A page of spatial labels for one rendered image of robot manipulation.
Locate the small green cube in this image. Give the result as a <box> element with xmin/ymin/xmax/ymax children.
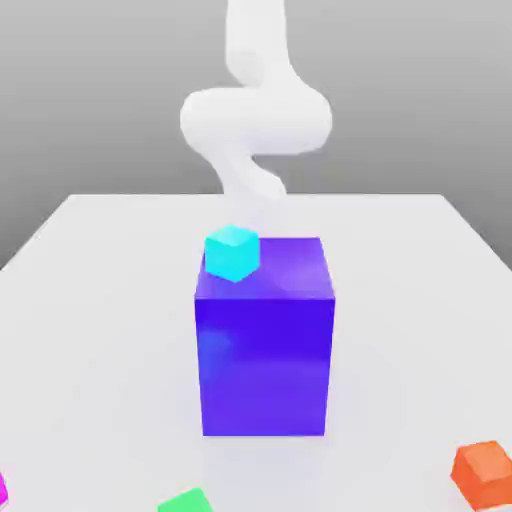
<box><xmin>156</xmin><ymin>487</ymin><xmax>214</xmax><ymax>512</ymax></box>

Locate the large purple box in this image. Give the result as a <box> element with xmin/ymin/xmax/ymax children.
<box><xmin>194</xmin><ymin>236</ymin><xmax>336</xmax><ymax>438</ymax></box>

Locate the small orange cube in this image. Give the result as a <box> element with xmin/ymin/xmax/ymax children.
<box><xmin>450</xmin><ymin>440</ymin><xmax>512</xmax><ymax>512</ymax></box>

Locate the small cyan cube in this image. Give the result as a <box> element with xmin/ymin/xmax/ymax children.
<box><xmin>204</xmin><ymin>224</ymin><xmax>261</xmax><ymax>284</ymax></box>

